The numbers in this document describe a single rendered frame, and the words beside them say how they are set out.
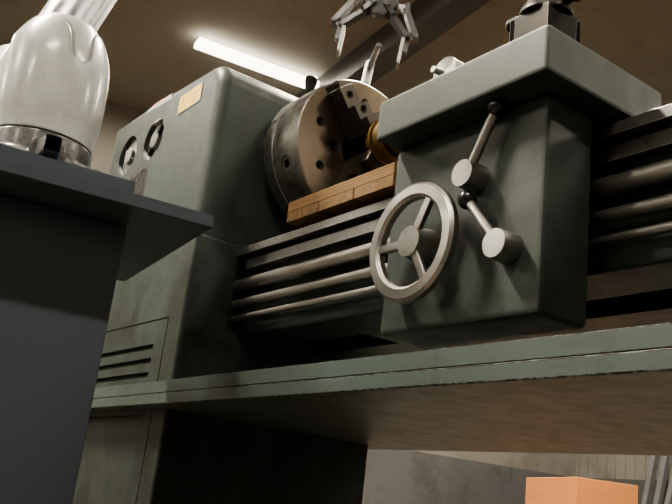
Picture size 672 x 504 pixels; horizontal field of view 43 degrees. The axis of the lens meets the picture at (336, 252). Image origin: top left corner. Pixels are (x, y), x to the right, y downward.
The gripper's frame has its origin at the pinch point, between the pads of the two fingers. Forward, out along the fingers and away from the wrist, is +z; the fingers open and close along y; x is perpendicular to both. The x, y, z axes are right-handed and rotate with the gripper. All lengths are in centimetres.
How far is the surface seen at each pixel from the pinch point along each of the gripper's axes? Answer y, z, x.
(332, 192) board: -1, 49, 32
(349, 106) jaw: 0.5, 22.6, 15.4
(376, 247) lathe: -10, 69, 61
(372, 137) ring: -5.4, 29.5, 17.4
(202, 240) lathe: 23, 54, 8
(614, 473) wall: -328, -66, -816
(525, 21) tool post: -25, 27, 58
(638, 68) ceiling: -182, -300, -396
